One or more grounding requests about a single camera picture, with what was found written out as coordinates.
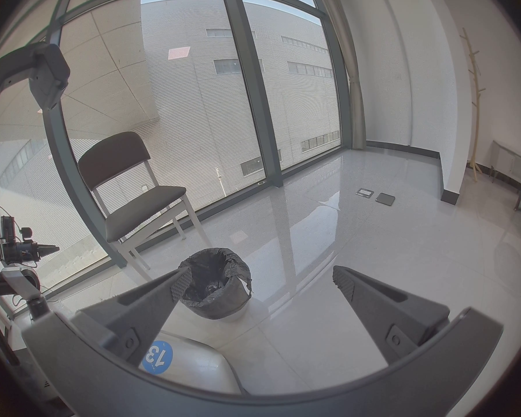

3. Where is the wooden coat stand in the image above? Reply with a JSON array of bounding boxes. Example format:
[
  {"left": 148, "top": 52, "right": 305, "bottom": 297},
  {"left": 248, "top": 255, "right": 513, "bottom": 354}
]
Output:
[{"left": 460, "top": 28, "right": 487, "bottom": 183}]

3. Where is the grey metal table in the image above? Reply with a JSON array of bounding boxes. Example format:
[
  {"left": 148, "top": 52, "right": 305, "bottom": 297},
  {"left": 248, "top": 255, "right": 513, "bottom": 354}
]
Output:
[{"left": 488, "top": 139, "right": 521, "bottom": 226}]

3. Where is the black plastic bag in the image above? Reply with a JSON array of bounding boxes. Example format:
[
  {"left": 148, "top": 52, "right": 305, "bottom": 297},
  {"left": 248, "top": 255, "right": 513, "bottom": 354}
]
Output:
[{"left": 178, "top": 247, "right": 252, "bottom": 320}]

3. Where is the grey chair with white legs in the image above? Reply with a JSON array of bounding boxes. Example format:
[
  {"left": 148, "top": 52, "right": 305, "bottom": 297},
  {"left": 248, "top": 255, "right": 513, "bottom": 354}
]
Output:
[{"left": 77, "top": 131, "right": 207, "bottom": 270}]

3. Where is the pale curtain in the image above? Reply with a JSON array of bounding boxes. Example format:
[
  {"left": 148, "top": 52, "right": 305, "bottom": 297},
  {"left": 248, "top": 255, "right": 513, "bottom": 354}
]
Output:
[{"left": 308, "top": 0, "right": 367, "bottom": 150}]

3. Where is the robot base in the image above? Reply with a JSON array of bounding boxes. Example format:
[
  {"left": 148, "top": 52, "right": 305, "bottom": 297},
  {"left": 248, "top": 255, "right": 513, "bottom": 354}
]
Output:
[{"left": 141, "top": 328, "right": 249, "bottom": 396}]

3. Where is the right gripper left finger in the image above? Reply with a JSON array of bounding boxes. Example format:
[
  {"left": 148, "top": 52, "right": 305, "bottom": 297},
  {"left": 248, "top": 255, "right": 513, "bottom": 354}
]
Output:
[{"left": 75, "top": 270, "right": 193, "bottom": 368}]

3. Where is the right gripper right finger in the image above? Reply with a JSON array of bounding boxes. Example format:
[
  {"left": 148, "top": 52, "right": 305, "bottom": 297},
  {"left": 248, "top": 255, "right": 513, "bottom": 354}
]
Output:
[{"left": 332, "top": 265, "right": 451, "bottom": 368}]

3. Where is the window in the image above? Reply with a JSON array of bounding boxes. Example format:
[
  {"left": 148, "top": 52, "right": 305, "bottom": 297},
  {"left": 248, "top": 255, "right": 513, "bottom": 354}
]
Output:
[{"left": 0, "top": 0, "right": 352, "bottom": 286}]

